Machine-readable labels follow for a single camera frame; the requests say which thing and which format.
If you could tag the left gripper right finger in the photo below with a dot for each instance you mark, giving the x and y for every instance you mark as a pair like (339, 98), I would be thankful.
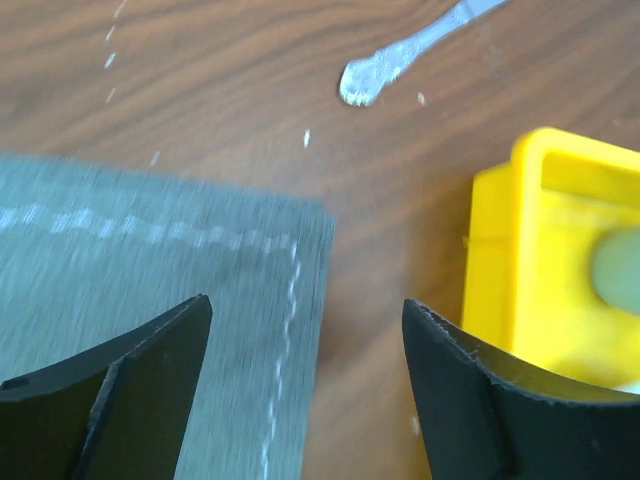
(486, 414)

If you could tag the yellow plastic tray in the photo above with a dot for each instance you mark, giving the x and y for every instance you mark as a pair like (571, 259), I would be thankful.
(536, 223)

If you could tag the grey cloth napkin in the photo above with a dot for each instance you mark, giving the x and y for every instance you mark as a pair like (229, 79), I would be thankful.
(89, 253)

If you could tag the silver table knife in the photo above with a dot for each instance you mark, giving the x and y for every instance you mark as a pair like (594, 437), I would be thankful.
(363, 79)

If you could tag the white cup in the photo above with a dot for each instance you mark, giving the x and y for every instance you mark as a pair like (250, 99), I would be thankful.
(615, 270)

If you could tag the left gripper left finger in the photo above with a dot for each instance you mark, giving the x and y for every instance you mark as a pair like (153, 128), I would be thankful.
(118, 410)

